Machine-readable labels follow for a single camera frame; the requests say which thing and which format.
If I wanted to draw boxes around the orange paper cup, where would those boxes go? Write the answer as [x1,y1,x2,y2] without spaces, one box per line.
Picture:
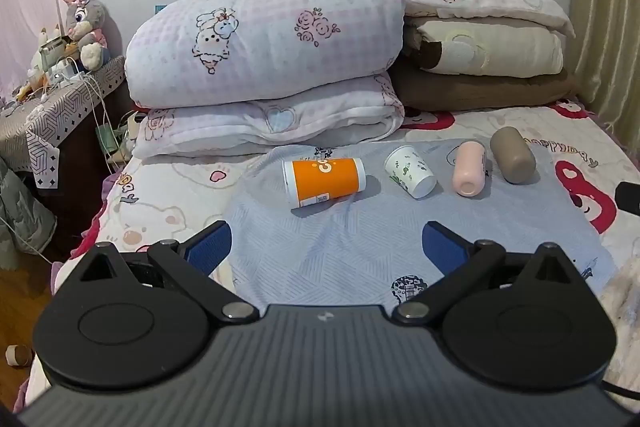
[281,157,367,209]

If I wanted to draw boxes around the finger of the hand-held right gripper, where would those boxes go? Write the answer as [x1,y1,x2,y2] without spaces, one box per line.
[614,181,640,216]

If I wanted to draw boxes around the bedside table with patterned cloth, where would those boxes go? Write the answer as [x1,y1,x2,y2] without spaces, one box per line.
[0,56,126,196]

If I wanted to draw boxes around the white box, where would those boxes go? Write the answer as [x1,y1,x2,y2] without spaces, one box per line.
[40,38,69,74]

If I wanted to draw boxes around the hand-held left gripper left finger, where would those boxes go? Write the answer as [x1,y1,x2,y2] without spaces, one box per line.
[65,219,259,326]

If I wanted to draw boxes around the white charging cables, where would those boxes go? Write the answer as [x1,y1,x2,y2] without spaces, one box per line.
[80,72,132,168]

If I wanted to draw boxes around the cream folded blanket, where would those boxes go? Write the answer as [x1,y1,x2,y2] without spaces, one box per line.
[402,17,566,79]

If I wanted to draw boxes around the pink cup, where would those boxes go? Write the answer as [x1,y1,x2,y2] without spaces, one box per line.
[451,140,488,196]

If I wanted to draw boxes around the beige curtain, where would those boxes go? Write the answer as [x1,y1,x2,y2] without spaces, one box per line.
[570,0,640,144]

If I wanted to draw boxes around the grey plush rabbit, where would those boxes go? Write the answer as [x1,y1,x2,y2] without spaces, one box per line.
[56,0,111,72]

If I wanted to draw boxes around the light blue patterned cloth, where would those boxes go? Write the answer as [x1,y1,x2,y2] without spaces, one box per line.
[220,139,619,309]

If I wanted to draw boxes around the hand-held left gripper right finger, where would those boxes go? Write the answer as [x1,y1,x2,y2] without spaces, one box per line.
[392,221,584,324]

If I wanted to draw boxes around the grey jacket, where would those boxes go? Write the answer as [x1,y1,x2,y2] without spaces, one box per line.
[0,154,57,271]

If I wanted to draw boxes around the small brown roll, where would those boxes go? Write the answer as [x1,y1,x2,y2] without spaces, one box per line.
[5,343,32,367]

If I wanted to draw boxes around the pink checked folded quilt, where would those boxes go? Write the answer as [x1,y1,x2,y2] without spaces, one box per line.
[124,0,407,160]

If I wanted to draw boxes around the brown folded blanket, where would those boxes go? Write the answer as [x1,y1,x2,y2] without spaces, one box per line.
[389,57,581,113]

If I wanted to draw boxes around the taupe cup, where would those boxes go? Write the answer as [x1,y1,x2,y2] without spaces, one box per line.
[489,126,537,184]

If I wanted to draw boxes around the white green-print paper cup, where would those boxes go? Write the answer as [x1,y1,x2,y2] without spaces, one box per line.
[383,145,437,200]

